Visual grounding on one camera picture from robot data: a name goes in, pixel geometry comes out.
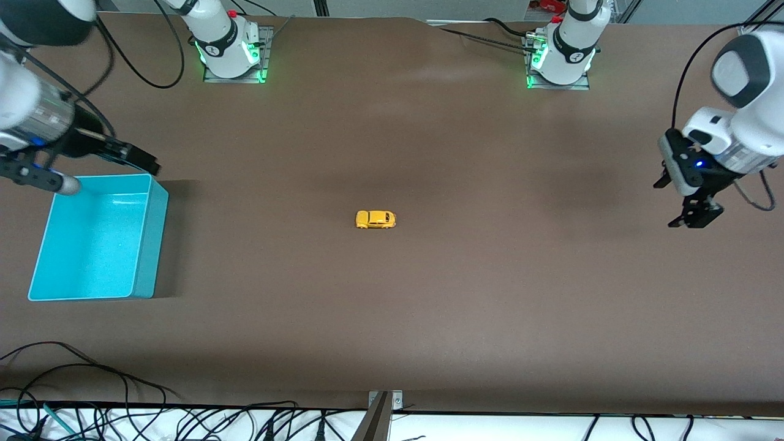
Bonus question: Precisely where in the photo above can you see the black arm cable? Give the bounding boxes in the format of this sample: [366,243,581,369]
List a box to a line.
[92,0,186,90]
[673,23,784,212]

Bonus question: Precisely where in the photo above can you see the teal pen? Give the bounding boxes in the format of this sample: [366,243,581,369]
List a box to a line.
[42,402,79,437]

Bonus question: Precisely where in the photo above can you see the black braided base cable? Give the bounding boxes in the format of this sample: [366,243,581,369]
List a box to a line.
[438,27,535,52]

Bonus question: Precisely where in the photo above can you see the thin black floor cable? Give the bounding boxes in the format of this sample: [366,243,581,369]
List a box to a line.
[0,341,181,399]

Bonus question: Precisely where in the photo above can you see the metal table clamp bracket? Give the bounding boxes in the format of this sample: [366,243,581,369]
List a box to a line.
[352,390,405,441]

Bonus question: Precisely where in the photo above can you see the aluminium frame profile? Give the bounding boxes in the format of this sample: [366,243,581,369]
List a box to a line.
[612,0,644,24]
[737,0,784,37]

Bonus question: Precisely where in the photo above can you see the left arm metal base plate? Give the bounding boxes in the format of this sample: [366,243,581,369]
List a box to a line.
[524,31,592,91]

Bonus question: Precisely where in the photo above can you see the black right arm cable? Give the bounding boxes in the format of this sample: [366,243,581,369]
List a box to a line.
[92,0,186,90]

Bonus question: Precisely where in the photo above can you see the white lower shelf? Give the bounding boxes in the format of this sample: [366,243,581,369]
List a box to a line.
[0,401,784,441]

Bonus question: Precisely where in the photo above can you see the teal plastic bin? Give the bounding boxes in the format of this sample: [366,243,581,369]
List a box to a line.
[28,173,170,302]

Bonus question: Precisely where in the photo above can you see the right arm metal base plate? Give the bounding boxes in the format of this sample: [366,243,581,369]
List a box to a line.
[202,24,274,85]

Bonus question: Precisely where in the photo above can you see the black curved base cable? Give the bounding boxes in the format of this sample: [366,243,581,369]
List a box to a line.
[484,17,533,37]

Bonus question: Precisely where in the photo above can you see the black cable bundle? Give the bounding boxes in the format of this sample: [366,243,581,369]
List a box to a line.
[165,401,301,441]

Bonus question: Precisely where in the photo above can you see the black looped cable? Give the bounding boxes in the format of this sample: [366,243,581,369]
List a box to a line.
[0,387,45,441]
[0,364,166,441]

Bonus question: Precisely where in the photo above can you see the yellow beetle toy car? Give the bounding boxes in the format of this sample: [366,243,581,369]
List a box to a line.
[355,210,397,230]

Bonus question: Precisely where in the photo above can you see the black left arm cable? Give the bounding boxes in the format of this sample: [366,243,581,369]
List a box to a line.
[673,23,784,212]

